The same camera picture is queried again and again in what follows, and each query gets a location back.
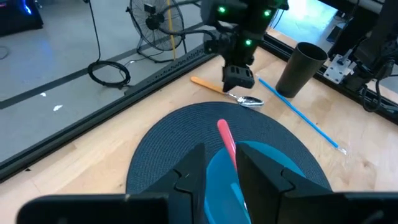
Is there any black coiled floor cable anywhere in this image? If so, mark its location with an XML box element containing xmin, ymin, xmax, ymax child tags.
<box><xmin>83</xmin><ymin>0</ymin><xmax>132</xmax><ymax>89</ymax></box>

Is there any yellow hanging cord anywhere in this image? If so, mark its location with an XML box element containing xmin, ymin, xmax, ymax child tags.
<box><xmin>166</xmin><ymin>0</ymin><xmax>177</xmax><ymax>62</ymax></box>

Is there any pink-handled utensil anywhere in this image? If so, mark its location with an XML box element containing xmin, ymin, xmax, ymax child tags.
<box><xmin>216</xmin><ymin>119</ymin><xmax>240</xmax><ymax>172</ymax></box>

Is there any blue plate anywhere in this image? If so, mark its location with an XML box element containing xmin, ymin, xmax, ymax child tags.
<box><xmin>203</xmin><ymin>141</ymin><xmax>307</xmax><ymax>224</ymax></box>

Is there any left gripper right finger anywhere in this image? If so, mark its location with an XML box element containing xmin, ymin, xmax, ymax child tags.
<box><xmin>235</xmin><ymin>143</ymin><xmax>333</xmax><ymax>224</ymax></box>

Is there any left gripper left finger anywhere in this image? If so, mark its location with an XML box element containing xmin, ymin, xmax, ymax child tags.
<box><xmin>141</xmin><ymin>142</ymin><xmax>208</xmax><ymax>224</ymax></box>

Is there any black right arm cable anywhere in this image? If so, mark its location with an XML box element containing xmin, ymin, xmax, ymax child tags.
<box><xmin>157</xmin><ymin>26</ymin><xmax>218</xmax><ymax>43</ymax></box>

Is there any black box with blue light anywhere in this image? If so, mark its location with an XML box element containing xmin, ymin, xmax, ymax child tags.
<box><xmin>0</xmin><ymin>0</ymin><xmax>44</xmax><ymax>37</ymax></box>

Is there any black table frame rail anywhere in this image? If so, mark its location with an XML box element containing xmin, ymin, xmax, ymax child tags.
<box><xmin>0</xmin><ymin>30</ymin><xmax>398</xmax><ymax>183</ymax></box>

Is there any dark round woven placemat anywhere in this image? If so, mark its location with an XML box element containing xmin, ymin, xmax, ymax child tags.
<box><xmin>126</xmin><ymin>101</ymin><xmax>332</xmax><ymax>195</ymax></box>

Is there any blue wrapped straw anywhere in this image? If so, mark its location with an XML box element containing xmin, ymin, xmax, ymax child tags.
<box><xmin>257</xmin><ymin>77</ymin><xmax>348</xmax><ymax>155</ymax></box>

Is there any black floor fan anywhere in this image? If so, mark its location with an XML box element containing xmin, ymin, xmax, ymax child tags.
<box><xmin>126</xmin><ymin>0</ymin><xmax>189</xmax><ymax>63</ymax></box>

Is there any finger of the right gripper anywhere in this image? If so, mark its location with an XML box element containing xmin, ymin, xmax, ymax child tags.
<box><xmin>221</xmin><ymin>65</ymin><xmax>234</xmax><ymax>93</ymax></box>
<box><xmin>231</xmin><ymin>65</ymin><xmax>256</xmax><ymax>89</ymax></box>

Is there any black tall cup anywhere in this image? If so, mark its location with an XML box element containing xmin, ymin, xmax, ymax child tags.
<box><xmin>275</xmin><ymin>42</ymin><xmax>329</xmax><ymax>99</ymax></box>

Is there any orange-handled metal spoon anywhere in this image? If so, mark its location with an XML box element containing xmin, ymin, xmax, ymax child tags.
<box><xmin>190</xmin><ymin>76</ymin><xmax>265</xmax><ymax>109</ymax></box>

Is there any silver metal bracket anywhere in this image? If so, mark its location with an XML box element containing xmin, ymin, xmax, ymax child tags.
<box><xmin>323</xmin><ymin>54</ymin><xmax>353</xmax><ymax>85</ymax></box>

